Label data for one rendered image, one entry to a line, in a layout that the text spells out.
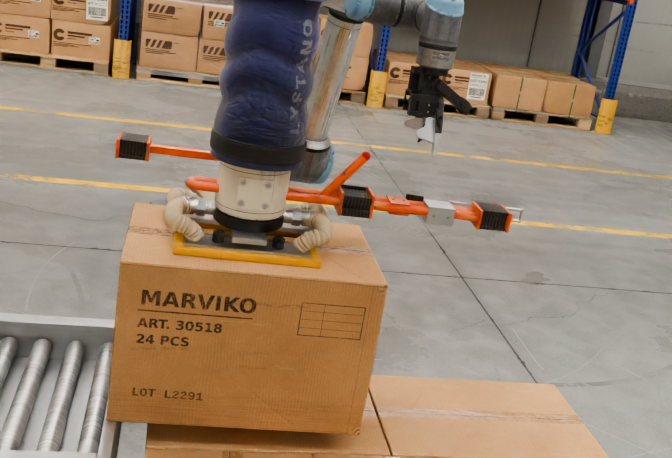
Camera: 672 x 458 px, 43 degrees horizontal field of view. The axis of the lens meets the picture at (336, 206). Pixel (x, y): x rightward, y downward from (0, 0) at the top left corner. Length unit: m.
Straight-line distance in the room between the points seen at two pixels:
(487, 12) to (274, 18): 9.21
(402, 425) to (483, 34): 9.00
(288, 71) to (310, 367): 0.68
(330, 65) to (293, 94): 0.82
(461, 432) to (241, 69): 1.12
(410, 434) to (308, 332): 0.47
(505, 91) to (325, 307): 8.05
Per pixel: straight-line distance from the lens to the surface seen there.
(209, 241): 1.99
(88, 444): 2.12
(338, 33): 2.69
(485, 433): 2.39
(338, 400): 2.08
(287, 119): 1.92
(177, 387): 2.04
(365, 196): 2.08
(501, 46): 11.14
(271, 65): 1.88
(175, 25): 9.11
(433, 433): 2.33
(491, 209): 2.16
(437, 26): 2.01
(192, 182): 2.02
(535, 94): 10.01
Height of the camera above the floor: 1.74
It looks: 18 degrees down
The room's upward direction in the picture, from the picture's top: 9 degrees clockwise
